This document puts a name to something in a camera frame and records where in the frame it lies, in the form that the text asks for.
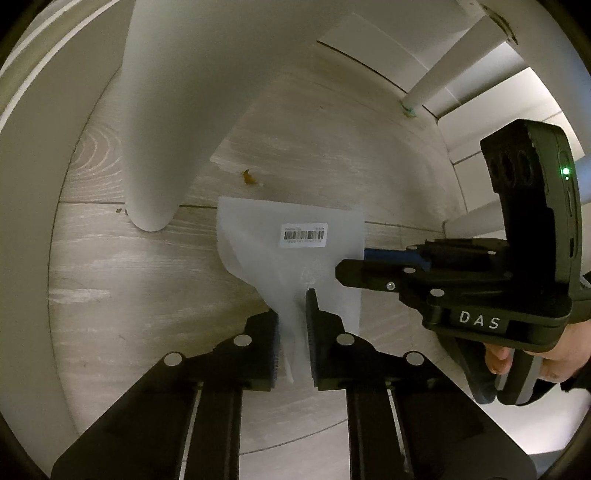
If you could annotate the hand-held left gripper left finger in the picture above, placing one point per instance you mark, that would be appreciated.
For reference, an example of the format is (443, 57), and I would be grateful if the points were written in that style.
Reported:
(263, 360)

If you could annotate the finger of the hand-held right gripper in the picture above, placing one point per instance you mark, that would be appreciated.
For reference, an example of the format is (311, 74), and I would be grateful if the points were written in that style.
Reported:
(369, 273)
(388, 254)

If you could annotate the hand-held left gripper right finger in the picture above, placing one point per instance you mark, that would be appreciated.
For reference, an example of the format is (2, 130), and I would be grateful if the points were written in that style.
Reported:
(323, 355)

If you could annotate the frosted plastic bag with label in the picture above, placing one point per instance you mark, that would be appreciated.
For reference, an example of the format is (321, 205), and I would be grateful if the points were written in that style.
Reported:
(277, 267)

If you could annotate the white nightstand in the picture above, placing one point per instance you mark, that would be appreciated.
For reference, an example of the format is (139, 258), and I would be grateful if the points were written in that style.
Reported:
(161, 138)

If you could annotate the person's right hand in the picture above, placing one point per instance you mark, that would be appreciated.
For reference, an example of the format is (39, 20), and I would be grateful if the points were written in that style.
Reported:
(572, 350)

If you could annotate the small orange scrap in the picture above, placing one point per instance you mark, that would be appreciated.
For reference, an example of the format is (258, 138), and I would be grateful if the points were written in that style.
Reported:
(249, 177)

